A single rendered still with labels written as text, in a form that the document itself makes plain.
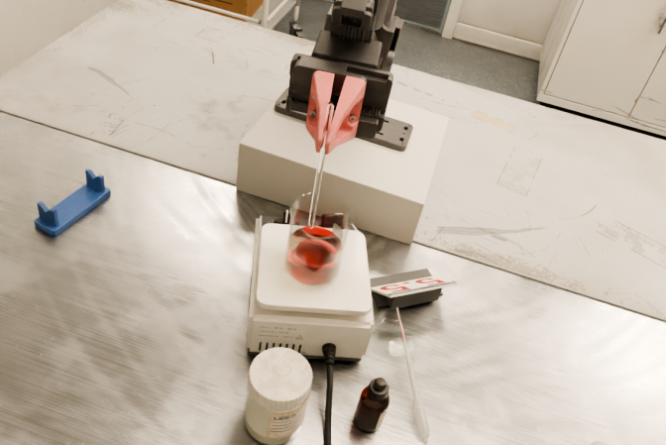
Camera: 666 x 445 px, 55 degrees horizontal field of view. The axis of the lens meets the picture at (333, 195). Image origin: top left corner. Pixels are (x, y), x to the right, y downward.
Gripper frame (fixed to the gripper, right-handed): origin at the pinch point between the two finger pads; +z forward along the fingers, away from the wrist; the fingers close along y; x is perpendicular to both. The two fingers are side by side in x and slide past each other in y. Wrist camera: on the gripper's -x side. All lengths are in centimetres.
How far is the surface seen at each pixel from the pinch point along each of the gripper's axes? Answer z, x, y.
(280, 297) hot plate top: 6.0, 15.7, -1.3
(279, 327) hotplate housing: 7.5, 18.6, -0.9
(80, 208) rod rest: -7.5, 23.9, -29.5
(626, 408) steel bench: 3.8, 24.8, 38.5
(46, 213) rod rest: -3.9, 22.2, -31.9
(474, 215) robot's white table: -24.2, 25.8, 21.7
